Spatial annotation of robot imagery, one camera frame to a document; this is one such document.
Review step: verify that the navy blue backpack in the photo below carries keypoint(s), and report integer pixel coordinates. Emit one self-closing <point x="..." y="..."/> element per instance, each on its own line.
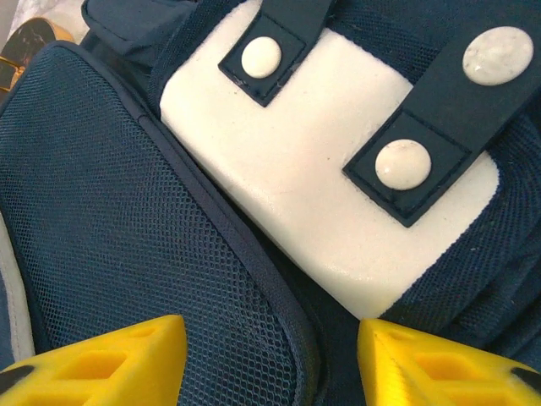
<point x="105" y="190"/>

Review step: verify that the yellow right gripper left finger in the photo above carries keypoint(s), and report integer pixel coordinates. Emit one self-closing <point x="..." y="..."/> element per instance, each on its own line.
<point x="97" y="368"/>

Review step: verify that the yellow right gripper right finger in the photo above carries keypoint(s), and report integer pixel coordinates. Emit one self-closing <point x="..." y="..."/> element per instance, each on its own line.
<point x="444" y="376"/>

